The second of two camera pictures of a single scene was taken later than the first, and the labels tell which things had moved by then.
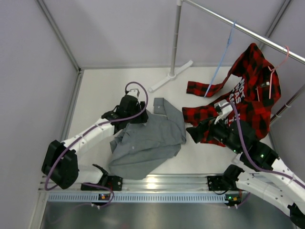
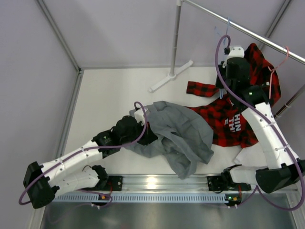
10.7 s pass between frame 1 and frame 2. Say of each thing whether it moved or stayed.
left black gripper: moved
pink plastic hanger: stayed
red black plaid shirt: stayed
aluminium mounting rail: stayed
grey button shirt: moved
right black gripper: moved
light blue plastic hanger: moved
